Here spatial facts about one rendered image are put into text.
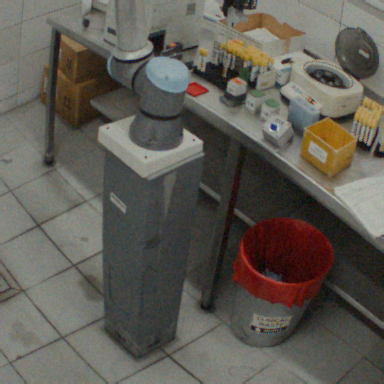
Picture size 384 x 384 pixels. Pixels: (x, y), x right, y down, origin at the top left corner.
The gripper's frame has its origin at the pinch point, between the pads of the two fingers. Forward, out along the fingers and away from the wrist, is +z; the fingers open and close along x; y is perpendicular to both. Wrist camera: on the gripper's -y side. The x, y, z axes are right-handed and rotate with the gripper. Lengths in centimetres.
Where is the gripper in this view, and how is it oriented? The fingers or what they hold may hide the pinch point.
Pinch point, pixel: (230, 23)
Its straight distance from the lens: 204.9
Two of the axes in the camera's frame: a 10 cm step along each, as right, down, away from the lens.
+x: 7.1, -3.8, 5.9
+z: -1.1, 7.7, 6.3
